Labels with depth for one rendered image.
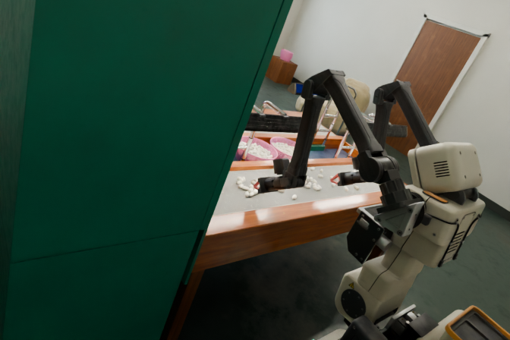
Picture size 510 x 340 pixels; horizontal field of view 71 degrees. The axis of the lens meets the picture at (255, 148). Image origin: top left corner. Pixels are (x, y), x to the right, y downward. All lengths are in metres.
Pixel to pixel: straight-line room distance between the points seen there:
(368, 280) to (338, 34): 6.51
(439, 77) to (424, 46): 0.57
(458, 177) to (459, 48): 5.18
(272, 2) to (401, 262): 0.93
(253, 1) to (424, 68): 5.66
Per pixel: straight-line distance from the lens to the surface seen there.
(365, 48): 7.13
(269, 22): 0.96
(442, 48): 6.41
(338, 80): 1.26
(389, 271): 1.39
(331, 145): 2.91
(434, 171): 1.22
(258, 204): 1.66
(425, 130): 1.57
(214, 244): 1.40
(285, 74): 7.58
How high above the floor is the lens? 1.60
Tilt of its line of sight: 23 degrees down
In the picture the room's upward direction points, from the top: 22 degrees clockwise
